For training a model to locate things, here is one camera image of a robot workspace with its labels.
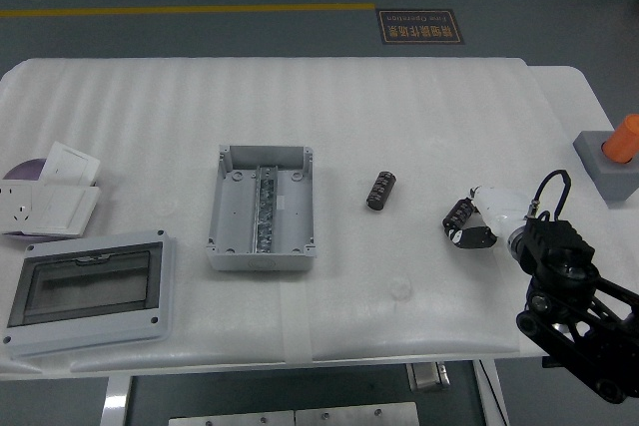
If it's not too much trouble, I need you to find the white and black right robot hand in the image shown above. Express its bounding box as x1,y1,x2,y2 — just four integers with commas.
441,185,529,251

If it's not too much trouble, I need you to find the black cylindrical battery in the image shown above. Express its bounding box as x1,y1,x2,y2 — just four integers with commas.
442,198,475,233
366,171,398,212

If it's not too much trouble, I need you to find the grey open junction box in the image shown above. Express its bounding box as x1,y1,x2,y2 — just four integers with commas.
204,144,320,272

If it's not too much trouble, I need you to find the grey block base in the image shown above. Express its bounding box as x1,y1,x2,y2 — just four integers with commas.
572,130,639,209

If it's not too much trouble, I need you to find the orange cylinder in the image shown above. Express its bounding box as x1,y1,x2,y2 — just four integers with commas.
601,114,639,166

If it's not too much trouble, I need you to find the white foam table mat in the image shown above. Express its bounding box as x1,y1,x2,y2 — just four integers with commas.
0,56,618,375

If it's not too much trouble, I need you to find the white table leg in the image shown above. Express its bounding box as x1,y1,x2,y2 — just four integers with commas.
471,359,510,426
101,374,134,426

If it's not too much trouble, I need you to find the black floor sign orange text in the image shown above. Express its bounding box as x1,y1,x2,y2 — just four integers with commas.
374,8,463,46

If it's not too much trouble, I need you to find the grey metal plate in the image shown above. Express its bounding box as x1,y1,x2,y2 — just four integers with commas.
168,409,296,426
294,401,419,426

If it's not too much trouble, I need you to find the grey cover with clear window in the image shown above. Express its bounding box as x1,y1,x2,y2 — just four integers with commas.
1,229,179,360

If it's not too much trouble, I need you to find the purple disc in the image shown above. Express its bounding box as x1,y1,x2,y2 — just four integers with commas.
2,159,49,183

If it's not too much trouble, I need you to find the metal table bracket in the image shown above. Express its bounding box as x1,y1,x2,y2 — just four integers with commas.
406,361,450,392

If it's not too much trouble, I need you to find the metal DIN rail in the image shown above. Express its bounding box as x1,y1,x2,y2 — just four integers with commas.
249,165,281,253

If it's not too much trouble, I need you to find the white wall switch plate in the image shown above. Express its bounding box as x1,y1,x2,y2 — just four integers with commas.
38,141,101,187
22,185,102,238

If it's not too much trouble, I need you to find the white wall socket plate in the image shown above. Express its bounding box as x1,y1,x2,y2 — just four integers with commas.
0,182,39,235

